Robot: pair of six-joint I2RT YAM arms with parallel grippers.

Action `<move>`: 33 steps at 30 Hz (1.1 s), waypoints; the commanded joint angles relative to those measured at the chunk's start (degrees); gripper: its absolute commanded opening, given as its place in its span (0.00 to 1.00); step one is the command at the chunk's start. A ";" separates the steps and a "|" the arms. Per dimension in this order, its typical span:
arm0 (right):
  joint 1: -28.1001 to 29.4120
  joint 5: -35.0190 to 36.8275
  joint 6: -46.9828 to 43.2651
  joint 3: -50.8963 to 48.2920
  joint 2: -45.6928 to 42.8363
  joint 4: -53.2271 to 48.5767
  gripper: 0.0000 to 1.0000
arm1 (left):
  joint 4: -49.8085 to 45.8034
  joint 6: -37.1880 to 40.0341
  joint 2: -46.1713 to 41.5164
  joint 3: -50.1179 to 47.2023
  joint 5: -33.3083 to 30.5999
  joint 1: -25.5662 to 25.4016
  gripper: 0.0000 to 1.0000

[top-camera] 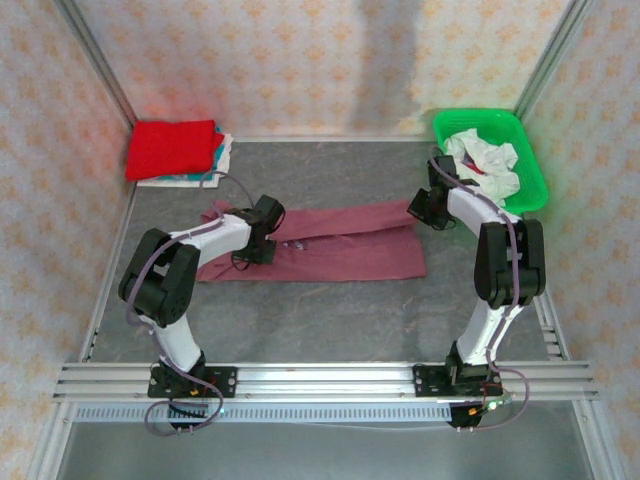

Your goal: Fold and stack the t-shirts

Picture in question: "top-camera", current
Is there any maroon printed t-shirt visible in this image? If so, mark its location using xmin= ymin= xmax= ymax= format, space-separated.
xmin=195 ymin=198 xmax=429 ymax=284

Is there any white crumpled t-shirt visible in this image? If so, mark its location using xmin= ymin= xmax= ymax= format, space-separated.
xmin=443 ymin=127 xmax=522 ymax=206

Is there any white folded t-shirt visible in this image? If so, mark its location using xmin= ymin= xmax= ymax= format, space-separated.
xmin=137 ymin=132 xmax=235 ymax=190

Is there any teal folded t-shirt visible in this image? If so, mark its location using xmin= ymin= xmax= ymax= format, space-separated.
xmin=154 ymin=124 xmax=227 ymax=182

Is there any green plastic basket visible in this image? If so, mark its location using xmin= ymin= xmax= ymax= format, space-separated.
xmin=432 ymin=107 xmax=550 ymax=217

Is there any red folded t-shirt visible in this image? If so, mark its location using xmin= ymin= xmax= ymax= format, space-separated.
xmin=124 ymin=118 xmax=217 ymax=182

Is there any small board with green LED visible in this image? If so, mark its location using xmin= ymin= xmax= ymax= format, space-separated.
xmin=469 ymin=394 xmax=514 ymax=417

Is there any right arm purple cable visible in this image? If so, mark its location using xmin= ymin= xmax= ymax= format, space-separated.
xmin=428 ymin=154 xmax=532 ymax=432

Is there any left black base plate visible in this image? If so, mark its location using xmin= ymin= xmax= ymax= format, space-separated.
xmin=147 ymin=366 xmax=238 ymax=400

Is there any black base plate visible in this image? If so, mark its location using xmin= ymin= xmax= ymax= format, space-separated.
xmin=147 ymin=366 xmax=238 ymax=400
xmin=413 ymin=364 xmax=503 ymax=399

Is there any long aluminium mounting rail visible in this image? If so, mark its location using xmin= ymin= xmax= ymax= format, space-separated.
xmin=52 ymin=360 xmax=601 ymax=404

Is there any aluminium side rail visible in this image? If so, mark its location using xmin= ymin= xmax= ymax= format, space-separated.
xmin=79 ymin=182 xmax=139 ymax=362
xmin=512 ymin=214 xmax=571 ymax=361

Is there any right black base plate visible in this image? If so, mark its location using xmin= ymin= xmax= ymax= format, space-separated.
xmin=413 ymin=364 xmax=503 ymax=399

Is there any slotted grey cable duct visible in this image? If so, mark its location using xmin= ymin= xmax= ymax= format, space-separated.
xmin=74 ymin=402 xmax=454 ymax=425

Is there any aluminium frame post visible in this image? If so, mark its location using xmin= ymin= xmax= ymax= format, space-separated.
xmin=53 ymin=0 xmax=137 ymax=126
xmin=514 ymin=0 xmax=594 ymax=121

